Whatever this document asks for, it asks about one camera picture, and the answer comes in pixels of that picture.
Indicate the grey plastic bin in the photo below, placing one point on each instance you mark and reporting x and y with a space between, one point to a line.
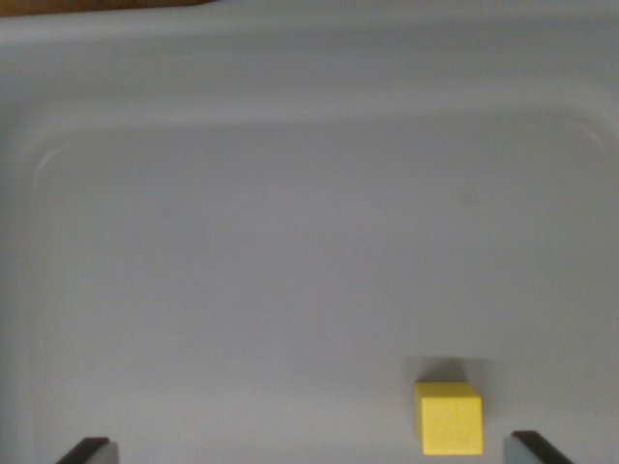
290 217

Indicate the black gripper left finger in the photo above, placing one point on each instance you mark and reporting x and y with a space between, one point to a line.
92 452

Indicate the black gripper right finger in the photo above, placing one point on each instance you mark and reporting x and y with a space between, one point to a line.
527 449

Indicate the yellow cube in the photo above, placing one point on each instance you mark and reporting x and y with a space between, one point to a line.
450 420

